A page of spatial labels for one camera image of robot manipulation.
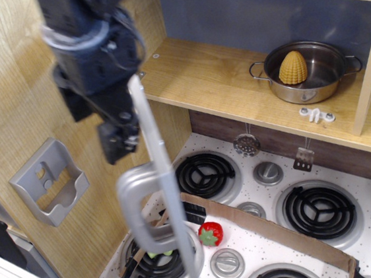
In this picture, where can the red toy strawberry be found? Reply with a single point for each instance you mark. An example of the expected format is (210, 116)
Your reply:
(210, 234)

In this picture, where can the toy spatula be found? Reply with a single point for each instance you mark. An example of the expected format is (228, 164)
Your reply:
(304, 158)

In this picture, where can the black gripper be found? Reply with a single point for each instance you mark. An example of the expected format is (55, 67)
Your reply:
(118, 135)

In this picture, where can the front left stove burner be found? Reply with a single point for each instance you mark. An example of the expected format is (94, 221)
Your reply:
(162, 266)

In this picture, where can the back grey stove knob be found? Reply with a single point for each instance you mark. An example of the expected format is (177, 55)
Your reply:
(268, 174)

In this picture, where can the toy slotted spoon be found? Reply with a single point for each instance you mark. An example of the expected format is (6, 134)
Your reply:
(246, 144)

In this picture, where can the steel pot with handles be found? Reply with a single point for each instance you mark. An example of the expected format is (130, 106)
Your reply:
(326, 67)

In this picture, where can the front grey stove knob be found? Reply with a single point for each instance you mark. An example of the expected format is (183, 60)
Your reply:
(227, 263)

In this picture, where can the back left stove burner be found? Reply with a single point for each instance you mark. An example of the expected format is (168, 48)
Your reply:
(210, 175)

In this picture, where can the brown cardboard barrier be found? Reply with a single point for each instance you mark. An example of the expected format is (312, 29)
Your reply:
(259, 241)

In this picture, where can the green toy broccoli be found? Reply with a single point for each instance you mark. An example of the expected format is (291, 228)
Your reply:
(153, 255)

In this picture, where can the back right stove burner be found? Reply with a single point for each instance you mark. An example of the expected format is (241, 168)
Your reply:
(321, 210)

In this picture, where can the white plastic door latch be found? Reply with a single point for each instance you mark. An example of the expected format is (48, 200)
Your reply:
(315, 115)

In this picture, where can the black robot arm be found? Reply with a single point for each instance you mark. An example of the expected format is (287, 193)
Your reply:
(98, 49)

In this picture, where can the grey wall-mounted holder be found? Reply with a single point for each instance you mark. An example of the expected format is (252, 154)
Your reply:
(50, 183)

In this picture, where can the wooden toy kitchen cabinet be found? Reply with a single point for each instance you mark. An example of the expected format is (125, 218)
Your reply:
(208, 43)

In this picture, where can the yellow toy corn cob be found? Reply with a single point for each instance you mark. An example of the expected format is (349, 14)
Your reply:
(293, 69)

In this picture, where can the middle grey stove knob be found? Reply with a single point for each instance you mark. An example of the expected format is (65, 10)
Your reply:
(253, 209)

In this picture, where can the grey stove knob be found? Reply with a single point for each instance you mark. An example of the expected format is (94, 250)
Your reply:
(227, 263)
(253, 209)
(268, 174)

